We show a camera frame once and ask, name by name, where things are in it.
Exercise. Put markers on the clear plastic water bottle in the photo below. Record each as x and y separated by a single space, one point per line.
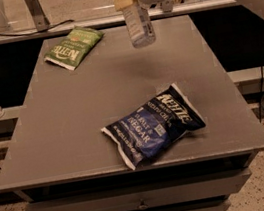
139 26

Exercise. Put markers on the green Kettle chips bag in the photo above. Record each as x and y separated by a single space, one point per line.
71 51

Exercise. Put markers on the blue Kettle chips bag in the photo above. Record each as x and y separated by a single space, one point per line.
143 134

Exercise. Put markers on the grey drawer cabinet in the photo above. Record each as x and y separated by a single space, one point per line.
187 192

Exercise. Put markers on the metal frame post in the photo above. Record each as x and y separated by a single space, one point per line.
167 6

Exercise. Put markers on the metal frame leg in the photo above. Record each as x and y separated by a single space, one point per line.
38 15

